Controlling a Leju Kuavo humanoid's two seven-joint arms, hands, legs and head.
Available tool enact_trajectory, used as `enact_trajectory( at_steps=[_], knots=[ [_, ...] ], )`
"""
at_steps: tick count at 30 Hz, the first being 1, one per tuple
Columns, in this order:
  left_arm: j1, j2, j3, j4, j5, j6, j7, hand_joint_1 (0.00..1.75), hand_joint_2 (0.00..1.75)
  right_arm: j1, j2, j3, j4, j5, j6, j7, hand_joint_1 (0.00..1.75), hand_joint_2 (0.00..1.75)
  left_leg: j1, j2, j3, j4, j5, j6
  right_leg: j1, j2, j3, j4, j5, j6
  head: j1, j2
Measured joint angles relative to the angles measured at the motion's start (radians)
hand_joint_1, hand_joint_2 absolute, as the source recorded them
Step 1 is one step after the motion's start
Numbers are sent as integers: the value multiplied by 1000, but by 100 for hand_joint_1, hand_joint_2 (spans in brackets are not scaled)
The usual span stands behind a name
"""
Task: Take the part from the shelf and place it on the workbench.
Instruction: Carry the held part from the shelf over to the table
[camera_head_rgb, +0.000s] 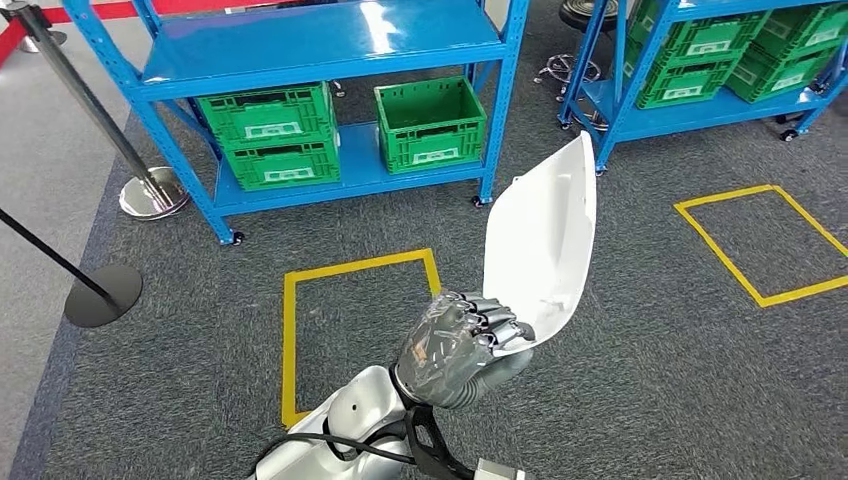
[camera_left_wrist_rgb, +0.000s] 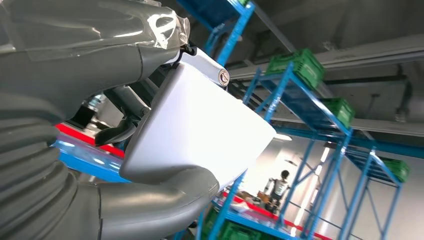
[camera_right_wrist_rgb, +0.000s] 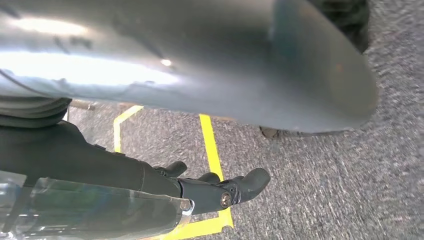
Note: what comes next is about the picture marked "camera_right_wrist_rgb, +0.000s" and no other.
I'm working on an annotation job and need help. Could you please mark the yellow floor tape outline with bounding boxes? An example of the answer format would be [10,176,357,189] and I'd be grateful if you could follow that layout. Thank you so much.
[113,105,234,240]

